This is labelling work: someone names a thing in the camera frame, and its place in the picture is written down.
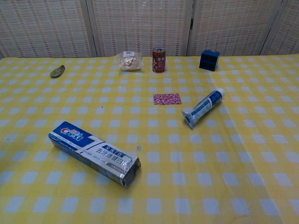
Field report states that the white blue toothpaste tube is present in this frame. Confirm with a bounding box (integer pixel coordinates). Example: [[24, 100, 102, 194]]
[[182, 88, 226, 130]]

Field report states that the blue toothpaste box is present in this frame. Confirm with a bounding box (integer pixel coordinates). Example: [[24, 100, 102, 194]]
[[48, 120, 142, 189]]

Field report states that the pink patterned card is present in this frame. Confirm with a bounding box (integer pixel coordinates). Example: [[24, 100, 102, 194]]
[[153, 93, 182, 106]]

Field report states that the red drink can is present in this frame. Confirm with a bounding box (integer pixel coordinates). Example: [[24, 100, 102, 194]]
[[152, 46, 167, 73]]

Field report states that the clear snack bag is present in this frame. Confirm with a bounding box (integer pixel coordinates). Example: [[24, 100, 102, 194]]
[[118, 51, 143, 72]]

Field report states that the blue building block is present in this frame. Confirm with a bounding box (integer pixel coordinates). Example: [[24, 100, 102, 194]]
[[199, 49, 221, 72]]

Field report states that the yellow checkered tablecloth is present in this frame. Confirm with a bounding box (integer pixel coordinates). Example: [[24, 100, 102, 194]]
[[0, 55, 299, 224]]

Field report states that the woven folding screen panel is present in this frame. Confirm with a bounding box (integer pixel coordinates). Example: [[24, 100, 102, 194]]
[[261, 0, 299, 56], [187, 0, 287, 57], [86, 0, 195, 57], [0, 0, 98, 58]]

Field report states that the green correction tape dispenser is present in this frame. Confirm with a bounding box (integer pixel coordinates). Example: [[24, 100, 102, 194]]
[[50, 65, 66, 79]]

